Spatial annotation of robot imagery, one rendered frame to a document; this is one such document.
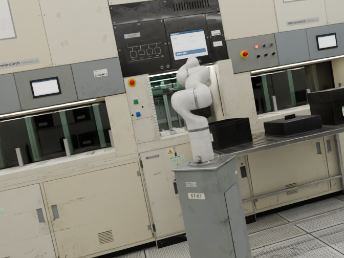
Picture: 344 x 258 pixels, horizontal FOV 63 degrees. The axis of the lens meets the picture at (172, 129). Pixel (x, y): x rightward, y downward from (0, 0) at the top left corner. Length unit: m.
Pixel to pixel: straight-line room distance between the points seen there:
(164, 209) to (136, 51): 1.27
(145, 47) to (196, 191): 1.24
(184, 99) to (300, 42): 1.51
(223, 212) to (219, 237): 0.14
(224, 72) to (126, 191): 1.24
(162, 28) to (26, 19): 0.99
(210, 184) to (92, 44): 1.40
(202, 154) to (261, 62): 1.24
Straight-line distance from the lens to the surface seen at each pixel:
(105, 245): 2.45
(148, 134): 2.26
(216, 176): 1.47
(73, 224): 2.40
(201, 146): 1.56
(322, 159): 2.89
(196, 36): 2.41
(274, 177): 2.64
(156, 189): 2.32
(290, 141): 1.94
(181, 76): 1.92
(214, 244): 1.65
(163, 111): 3.17
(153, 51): 2.31
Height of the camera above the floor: 1.09
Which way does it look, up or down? 4 degrees down
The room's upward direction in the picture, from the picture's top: 11 degrees counter-clockwise
